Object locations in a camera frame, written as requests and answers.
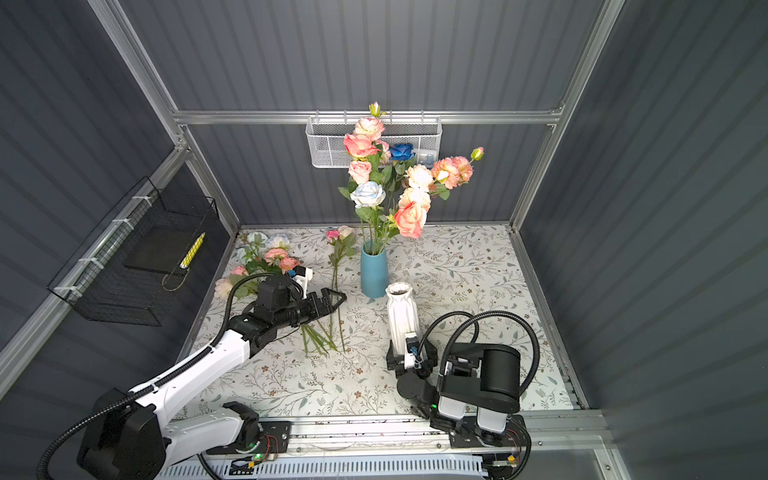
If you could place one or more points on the pink carnation flower stem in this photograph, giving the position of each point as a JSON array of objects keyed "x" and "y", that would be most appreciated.
[{"x": 373, "y": 127}]

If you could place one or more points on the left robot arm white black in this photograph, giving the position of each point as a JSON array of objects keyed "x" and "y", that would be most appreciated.
[{"x": 135, "y": 435}]

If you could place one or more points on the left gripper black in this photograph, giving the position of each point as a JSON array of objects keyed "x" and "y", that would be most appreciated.
[{"x": 324, "y": 308}]

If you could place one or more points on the small pale pink rose stem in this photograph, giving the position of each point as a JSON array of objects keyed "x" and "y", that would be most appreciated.
[{"x": 357, "y": 177}]

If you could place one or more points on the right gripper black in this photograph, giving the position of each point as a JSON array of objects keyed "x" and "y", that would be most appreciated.
[{"x": 397, "y": 365}]

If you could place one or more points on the black wire basket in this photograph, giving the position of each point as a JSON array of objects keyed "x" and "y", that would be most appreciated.
[{"x": 130, "y": 274}]

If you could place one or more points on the yellow marker pen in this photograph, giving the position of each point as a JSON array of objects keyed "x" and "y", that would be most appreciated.
[{"x": 192, "y": 251}]

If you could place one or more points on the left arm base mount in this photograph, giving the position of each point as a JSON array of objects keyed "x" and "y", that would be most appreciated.
[{"x": 267, "y": 439}]

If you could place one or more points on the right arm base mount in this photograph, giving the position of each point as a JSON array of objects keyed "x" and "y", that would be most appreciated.
[{"x": 467, "y": 434}]

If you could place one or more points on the white wire mesh basket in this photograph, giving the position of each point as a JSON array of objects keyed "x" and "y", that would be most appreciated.
[{"x": 325, "y": 137}]

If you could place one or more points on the blue ceramic vase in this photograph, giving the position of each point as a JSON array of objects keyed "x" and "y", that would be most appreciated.
[{"x": 374, "y": 272}]

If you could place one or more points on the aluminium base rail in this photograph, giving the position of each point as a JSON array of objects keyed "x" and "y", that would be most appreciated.
[{"x": 369, "y": 435}]

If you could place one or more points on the floral patterned table mat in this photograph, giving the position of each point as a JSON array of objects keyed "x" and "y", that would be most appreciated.
[{"x": 452, "y": 269}]

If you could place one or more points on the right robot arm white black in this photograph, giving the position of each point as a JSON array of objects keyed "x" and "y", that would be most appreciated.
[{"x": 475, "y": 401}]

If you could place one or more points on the white ribbed ceramic vase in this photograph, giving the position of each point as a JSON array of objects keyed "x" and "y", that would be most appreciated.
[{"x": 403, "y": 318}]

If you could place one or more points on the peach rose flower stem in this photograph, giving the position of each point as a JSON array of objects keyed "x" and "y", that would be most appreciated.
[{"x": 452, "y": 172}]

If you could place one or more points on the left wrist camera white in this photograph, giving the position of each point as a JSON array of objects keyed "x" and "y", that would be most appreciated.
[{"x": 301, "y": 276}]

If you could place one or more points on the white peony flower stem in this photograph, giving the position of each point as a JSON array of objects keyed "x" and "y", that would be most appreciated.
[{"x": 418, "y": 179}]

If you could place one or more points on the pink coral rose stem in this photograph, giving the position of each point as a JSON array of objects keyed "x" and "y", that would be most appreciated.
[{"x": 407, "y": 221}]

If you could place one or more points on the large pink rose stem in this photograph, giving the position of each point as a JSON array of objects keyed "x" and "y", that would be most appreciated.
[{"x": 362, "y": 149}]

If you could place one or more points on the blue artificial rose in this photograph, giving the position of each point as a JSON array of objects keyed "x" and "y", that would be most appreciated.
[{"x": 401, "y": 158}]

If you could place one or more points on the white rose stem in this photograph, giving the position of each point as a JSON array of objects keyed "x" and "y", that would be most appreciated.
[{"x": 368, "y": 198}]

